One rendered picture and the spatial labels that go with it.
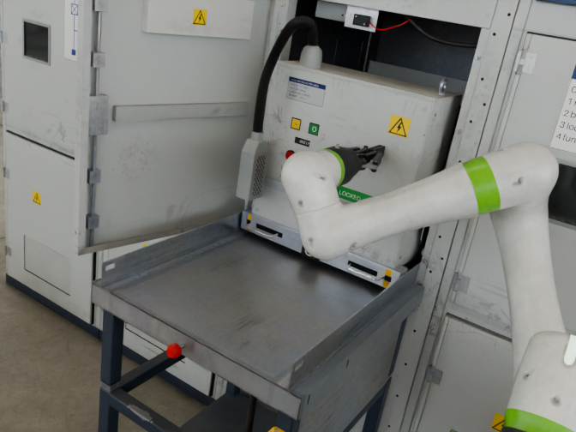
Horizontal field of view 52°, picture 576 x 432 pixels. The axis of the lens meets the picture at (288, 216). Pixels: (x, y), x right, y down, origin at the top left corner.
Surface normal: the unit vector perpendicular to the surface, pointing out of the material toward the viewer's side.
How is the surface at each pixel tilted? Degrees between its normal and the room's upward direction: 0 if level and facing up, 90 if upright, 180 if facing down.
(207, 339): 0
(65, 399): 0
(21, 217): 90
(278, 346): 0
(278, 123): 90
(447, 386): 90
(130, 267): 90
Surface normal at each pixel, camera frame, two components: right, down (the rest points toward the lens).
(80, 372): 0.15, -0.92
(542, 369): -0.62, -0.54
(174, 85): 0.70, 0.36
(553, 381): -0.37, -0.50
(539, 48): -0.55, 0.22
